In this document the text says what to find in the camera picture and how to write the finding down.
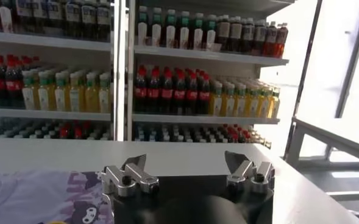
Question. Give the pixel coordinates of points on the yellow juice bottle green label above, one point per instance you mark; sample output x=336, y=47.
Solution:
x=263, y=103
x=216, y=100
x=104, y=95
x=60, y=95
x=44, y=95
x=241, y=102
x=29, y=94
x=91, y=95
x=275, y=103
x=228, y=101
x=75, y=95
x=252, y=102

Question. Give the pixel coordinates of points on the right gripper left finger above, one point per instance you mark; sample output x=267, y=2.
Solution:
x=127, y=179

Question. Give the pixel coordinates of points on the red tea bottle white cap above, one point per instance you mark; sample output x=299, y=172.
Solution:
x=270, y=38
x=281, y=39

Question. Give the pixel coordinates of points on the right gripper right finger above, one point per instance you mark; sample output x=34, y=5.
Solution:
x=243, y=173

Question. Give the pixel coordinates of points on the dark bottle blue white label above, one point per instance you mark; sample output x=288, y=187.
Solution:
x=248, y=35
x=72, y=14
x=88, y=16
x=39, y=11
x=103, y=16
x=23, y=10
x=55, y=12
x=260, y=36

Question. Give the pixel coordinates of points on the grey slanted window bar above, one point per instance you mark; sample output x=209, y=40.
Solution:
x=355, y=54

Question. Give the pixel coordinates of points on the dark bottle beige label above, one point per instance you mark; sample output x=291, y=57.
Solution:
x=236, y=33
x=223, y=32

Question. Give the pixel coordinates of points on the grey metal shelf rack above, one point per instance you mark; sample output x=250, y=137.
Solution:
x=197, y=54
x=45, y=45

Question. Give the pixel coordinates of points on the grey metal frame table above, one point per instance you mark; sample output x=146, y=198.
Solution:
x=334, y=134

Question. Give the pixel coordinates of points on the purple t-shirt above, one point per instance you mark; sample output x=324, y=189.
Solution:
x=30, y=198

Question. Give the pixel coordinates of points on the dark bottle green cap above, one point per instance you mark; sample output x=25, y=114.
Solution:
x=156, y=30
x=198, y=33
x=5, y=18
x=184, y=32
x=142, y=29
x=210, y=33
x=170, y=30

